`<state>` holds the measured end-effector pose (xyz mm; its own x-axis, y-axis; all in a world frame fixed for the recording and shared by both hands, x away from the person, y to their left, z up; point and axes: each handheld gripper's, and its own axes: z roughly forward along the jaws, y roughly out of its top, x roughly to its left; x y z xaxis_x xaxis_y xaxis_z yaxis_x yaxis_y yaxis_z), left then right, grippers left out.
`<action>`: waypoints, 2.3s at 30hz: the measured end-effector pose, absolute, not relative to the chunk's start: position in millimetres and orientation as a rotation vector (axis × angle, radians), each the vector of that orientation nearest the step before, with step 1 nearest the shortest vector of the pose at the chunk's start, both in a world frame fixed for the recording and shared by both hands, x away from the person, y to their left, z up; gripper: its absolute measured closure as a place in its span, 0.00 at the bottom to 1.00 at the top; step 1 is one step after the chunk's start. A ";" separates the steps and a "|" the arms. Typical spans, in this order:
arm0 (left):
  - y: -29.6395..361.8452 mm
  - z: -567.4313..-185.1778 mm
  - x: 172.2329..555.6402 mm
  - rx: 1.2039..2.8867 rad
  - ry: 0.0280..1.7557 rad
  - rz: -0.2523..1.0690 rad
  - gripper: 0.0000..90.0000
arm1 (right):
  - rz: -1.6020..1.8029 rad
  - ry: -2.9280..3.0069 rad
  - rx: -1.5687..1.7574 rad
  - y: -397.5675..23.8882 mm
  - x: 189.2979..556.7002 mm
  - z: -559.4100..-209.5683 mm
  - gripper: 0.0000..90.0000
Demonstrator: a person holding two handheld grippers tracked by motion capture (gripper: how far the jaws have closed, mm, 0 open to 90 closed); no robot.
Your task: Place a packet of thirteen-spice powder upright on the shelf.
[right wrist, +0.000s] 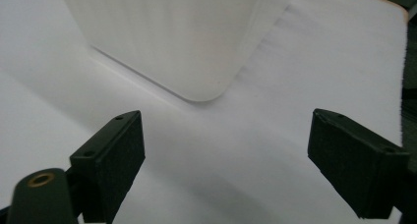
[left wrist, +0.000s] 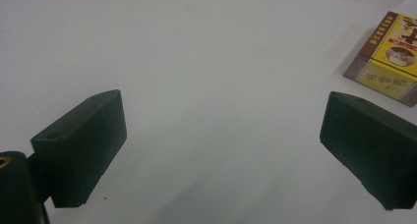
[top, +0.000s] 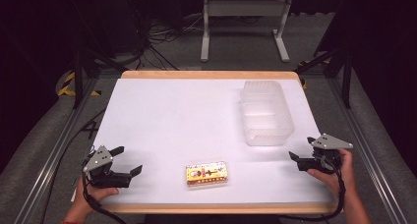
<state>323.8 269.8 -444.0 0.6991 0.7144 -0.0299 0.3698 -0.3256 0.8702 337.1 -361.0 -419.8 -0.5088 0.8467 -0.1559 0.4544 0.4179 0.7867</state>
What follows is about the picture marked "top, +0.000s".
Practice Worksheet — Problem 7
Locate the white metal stand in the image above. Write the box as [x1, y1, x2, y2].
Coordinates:
[200, 0, 294, 63]

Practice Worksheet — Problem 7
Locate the black tripod stand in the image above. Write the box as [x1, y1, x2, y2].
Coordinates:
[67, 0, 130, 110]
[293, 0, 358, 110]

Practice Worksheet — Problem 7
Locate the person's right hand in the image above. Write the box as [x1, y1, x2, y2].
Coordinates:
[306, 147, 357, 199]

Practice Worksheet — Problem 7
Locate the yellow black hazard tape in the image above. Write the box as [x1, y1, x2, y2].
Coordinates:
[57, 71, 102, 97]

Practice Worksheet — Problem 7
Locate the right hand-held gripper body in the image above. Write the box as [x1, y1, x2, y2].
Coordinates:
[296, 133, 354, 176]

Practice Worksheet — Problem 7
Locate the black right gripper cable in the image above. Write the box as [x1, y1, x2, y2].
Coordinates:
[278, 155, 347, 222]

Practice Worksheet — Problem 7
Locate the person's left hand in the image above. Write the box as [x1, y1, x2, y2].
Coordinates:
[72, 176, 120, 216]

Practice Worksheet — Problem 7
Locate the translucent plastic container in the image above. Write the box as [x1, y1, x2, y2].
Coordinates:
[239, 80, 296, 147]

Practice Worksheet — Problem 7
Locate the yellow snack box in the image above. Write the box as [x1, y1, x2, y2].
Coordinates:
[185, 161, 229, 188]

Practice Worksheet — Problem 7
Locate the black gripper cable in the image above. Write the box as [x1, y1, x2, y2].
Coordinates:
[81, 171, 128, 224]
[278, 155, 347, 222]

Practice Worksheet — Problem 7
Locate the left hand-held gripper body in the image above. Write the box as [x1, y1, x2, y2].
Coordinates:
[82, 144, 132, 190]

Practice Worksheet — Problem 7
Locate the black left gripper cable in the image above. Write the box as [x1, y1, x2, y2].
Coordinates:
[81, 171, 128, 224]

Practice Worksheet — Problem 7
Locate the aluminium floor rail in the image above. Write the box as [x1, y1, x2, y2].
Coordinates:
[13, 77, 99, 224]
[328, 76, 409, 224]

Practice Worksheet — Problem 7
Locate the bundle of black floor cables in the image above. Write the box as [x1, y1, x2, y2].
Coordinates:
[129, 0, 206, 71]

